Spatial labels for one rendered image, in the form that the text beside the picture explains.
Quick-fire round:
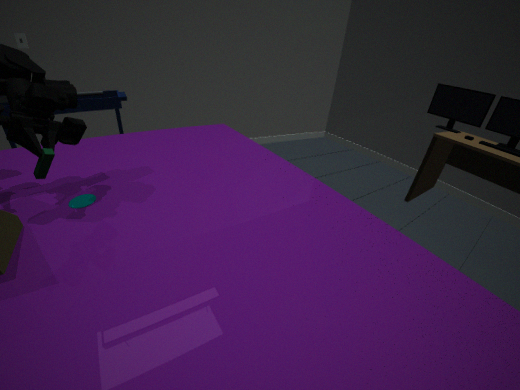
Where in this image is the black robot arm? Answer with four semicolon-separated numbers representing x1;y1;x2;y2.
0;44;78;121

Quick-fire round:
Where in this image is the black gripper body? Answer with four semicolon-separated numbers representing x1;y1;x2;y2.
0;91;87;145

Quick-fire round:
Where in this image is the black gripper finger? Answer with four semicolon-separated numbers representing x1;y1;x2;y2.
40;121;64;152
6;115;42;158

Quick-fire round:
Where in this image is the teal circle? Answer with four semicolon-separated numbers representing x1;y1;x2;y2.
69;194;96;208

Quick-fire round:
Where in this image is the dark green rectangular post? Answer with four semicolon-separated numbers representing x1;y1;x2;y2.
34;148;55;179

